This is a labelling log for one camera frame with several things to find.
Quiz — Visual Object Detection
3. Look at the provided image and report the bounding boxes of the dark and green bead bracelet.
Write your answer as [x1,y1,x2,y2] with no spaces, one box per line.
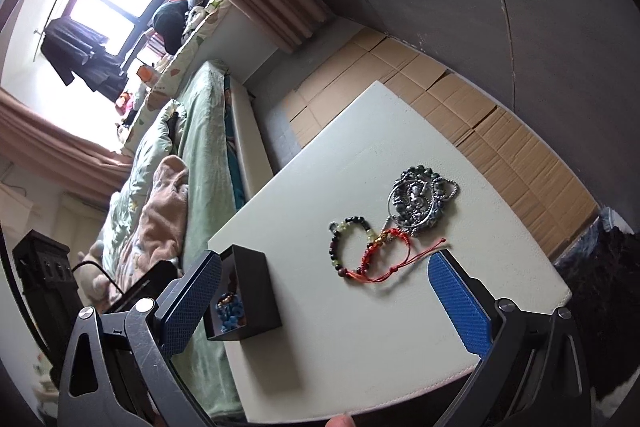
[328,216,376,280]

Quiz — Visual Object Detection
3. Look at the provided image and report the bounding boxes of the dark bag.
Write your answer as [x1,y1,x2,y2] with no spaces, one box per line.
[152,0,190,56]

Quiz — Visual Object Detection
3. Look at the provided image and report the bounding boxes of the black fuzzy rug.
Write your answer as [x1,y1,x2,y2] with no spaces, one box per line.
[554,206,640,410]

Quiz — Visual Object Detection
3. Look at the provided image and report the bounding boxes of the hanging dark clothes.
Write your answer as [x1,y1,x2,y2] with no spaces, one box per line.
[40,17,130,102]

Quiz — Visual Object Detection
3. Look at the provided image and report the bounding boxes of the silver chain bracelet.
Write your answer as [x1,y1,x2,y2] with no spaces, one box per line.
[384,179,461,238]

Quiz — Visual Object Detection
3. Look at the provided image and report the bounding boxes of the black box lid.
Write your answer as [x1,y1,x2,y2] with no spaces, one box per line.
[106,261,177,315]

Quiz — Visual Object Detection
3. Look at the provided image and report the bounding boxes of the flattened cardboard sheets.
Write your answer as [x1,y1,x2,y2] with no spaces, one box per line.
[280,27,599,259]

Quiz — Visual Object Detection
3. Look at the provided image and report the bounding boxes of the pink plush blanket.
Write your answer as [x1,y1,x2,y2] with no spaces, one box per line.
[124,154,192,275]

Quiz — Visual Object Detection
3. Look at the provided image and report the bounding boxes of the black cable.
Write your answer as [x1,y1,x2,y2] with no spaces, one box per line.
[71,259,127,297]

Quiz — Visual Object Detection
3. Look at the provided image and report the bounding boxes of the black jewelry box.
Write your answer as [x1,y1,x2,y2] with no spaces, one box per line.
[204,244,284,342]

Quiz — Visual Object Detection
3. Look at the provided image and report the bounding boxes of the blue bead bracelet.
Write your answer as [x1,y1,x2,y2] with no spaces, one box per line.
[216,294,246,333]

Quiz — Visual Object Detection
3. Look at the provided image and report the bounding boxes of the pale green duvet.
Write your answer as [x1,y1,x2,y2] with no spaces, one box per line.
[97,99,190,258]

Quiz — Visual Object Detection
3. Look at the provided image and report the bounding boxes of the black cabinet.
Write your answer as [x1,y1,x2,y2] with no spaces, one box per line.
[12,229,77,360]

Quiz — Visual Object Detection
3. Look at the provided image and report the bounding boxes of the red cord bracelet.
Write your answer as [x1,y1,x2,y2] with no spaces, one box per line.
[349,229,449,286]

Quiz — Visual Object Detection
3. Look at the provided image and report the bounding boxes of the pile of grey bead bracelets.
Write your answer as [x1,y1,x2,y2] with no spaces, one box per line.
[391,164,459,236]

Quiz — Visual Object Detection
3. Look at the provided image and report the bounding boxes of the leaf print quilt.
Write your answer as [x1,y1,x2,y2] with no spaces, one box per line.
[119,0,232,142]

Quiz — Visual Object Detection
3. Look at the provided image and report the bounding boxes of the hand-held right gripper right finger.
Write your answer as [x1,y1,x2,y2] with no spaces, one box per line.
[427,249,593,427]

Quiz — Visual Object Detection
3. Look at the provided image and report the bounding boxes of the green blanket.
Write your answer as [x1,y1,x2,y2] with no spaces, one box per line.
[174,59,247,410]

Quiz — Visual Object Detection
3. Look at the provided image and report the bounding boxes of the white mattress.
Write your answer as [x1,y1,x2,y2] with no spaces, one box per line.
[226,74,275,208]

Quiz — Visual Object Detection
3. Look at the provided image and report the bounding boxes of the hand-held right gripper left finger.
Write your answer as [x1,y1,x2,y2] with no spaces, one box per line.
[56,251,223,427]

